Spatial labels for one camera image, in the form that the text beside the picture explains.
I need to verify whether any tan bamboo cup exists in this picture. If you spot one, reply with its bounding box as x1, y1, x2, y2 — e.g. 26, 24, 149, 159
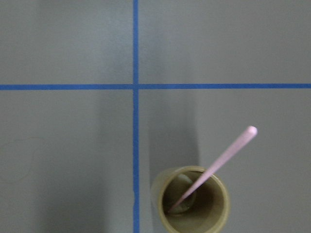
151, 166, 230, 233

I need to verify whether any pink chopstick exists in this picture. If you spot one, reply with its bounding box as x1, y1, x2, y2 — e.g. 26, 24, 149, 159
167, 126, 258, 213

